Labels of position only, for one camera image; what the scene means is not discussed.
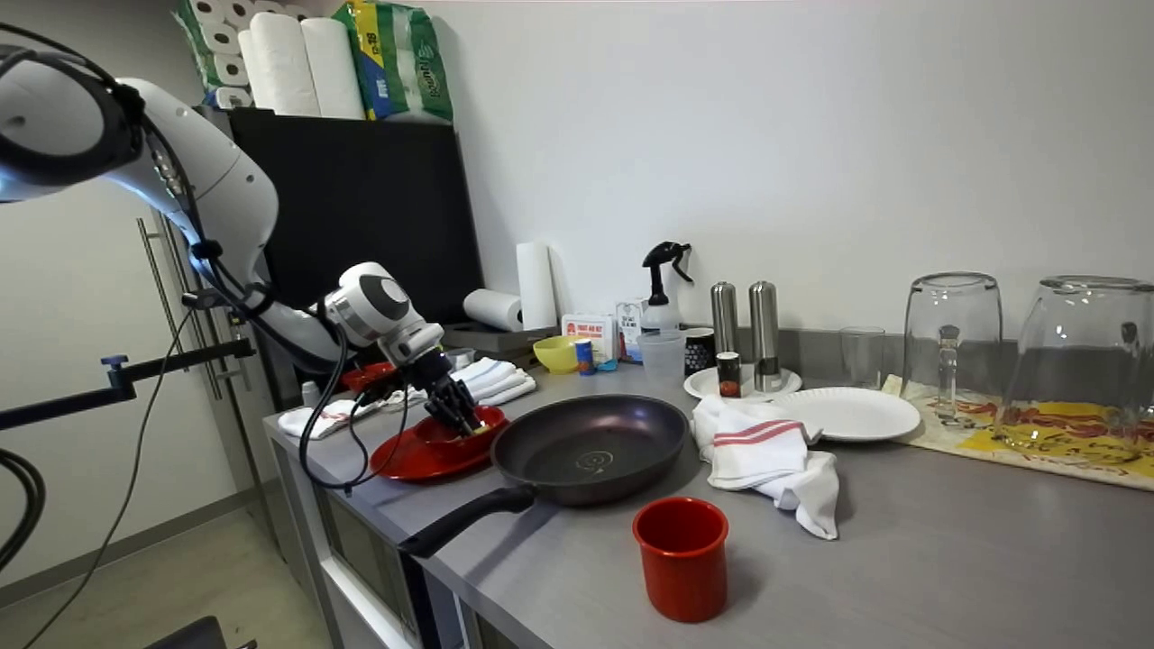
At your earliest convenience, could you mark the red bowl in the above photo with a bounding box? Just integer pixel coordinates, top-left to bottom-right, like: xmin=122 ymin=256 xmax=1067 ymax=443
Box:
xmin=402 ymin=409 xmax=514 ymax=470

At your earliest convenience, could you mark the black cabinet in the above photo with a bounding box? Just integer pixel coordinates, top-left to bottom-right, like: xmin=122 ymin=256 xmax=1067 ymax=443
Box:
xmin=220 ymin=105 xmax=482 ymax=363

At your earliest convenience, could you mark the small white plate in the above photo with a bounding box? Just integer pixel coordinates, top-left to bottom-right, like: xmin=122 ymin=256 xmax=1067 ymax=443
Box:
xmin=682 ymin=362 xmax=805 ymax=404

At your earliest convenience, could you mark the toilet paper pack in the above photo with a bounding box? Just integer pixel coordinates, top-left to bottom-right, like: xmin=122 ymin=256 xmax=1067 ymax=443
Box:
xmin=173 ymin=0 xmax=256 ymax=112

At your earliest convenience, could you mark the large white paper roll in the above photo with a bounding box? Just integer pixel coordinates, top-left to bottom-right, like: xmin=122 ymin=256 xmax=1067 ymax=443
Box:
xmin=234 ymin=11 xmax=323 ymax=120
xmin=300 ymin=13 xmax=368 ymax=121

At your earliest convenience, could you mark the green plastic package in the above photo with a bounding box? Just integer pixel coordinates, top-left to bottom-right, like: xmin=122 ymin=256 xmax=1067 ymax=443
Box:
xmin=332 ymin=0 xmax=460 ymax=125

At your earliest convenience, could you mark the black frying pan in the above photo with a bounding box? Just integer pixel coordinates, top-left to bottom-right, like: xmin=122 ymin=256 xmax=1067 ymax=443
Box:
xmin=398 ymin=394 xmax=695 ymax=561

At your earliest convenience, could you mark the small red container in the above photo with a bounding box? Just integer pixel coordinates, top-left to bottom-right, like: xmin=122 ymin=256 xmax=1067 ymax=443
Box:
xmin=339 ymin=358 xmax=402 ymax=399

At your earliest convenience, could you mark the upturned clear wine glass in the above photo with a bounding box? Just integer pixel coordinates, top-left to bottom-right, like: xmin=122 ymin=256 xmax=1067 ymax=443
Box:
xmin=1004 ymin=273 xmax=1154 ymax=443
xmin=897 ymin=269 xmax=1007 ymax=433

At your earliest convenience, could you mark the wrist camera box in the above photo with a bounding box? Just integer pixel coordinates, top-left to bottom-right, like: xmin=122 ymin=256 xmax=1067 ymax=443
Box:
xmin=389 ymin=316 xmax=450 ymax=371

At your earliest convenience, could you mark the red plate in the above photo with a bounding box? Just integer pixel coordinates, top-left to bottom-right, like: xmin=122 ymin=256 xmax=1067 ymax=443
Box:
xmin=368 ymin=409 xmax=514 ymax=488

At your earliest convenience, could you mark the yellow bowl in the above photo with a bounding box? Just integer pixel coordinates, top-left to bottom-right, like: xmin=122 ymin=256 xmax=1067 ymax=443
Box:
xmin=532 ymin=333 xmax=586 ymax=374

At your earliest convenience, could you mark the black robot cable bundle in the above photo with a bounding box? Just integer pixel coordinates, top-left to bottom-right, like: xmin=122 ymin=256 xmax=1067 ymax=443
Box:
xmin=297 ymin=342 xmax=419 ymax=493

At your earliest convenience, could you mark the black boom rod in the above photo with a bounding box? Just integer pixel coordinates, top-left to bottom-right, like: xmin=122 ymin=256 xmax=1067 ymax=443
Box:
xmin=0 ymin=335 xmax=261 ymax=433

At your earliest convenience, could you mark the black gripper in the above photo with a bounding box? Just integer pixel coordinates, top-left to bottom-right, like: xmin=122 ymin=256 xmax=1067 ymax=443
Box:
xmin=415 ymin=352 xmax=488 ymax=440

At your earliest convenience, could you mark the black base board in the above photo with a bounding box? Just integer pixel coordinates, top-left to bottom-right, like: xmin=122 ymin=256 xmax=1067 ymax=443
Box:
xmin=141 ymin=612 xmax=264 ymax=649

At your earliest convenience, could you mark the white towel blue stripe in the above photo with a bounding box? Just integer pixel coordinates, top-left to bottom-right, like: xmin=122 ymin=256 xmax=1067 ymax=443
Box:
xmin=450 ymin=352 xmax=543 ymax=413

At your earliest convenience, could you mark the white spray bottle black nozzle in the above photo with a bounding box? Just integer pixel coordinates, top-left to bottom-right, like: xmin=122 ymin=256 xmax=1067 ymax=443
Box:
xmin=634 ymin=237 xmax=695 ymax=394

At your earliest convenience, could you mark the steel shaker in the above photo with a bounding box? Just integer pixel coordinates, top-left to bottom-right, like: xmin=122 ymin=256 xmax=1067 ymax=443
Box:
xmin=707 ymin=276 xmax=743 ymax=362
xmin=747 ymin=276 xmax=787 ymax=397

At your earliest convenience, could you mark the grey tray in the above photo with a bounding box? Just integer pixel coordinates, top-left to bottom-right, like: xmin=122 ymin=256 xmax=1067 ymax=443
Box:
xmin=443 ymin=316 xmax=563 ymax=363

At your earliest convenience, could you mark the red cup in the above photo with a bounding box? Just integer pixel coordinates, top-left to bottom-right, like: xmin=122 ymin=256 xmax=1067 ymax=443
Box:
xmin=633 ymin=493 xmax=732 ymax=626

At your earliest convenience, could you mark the small white cloth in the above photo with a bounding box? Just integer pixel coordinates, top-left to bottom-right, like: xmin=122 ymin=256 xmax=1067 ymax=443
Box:
xmin=279 ymin=394 xmax=402 ymax=443

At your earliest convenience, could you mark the white paper towel roll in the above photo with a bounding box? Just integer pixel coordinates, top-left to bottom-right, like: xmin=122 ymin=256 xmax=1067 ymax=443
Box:
xmin=515 ymin=237 xmax=558 ymax=335
xmin=463 ymin=284 xmax=532 ymax=335

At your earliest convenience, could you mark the grey counter cabinet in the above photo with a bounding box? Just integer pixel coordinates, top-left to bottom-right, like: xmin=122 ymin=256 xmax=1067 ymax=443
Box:
xmin=264 ymin=435 xmax=482 ymax=649

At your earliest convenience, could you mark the large white plate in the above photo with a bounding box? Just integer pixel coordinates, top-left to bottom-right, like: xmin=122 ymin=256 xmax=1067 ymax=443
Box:
xmin=768 ymin=386 xmax=928 ymax=447

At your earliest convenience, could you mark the white towel red stripe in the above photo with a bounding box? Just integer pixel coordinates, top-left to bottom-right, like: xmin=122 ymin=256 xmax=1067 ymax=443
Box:
xmin=687 ymin=394 xmax=845 ymax=544

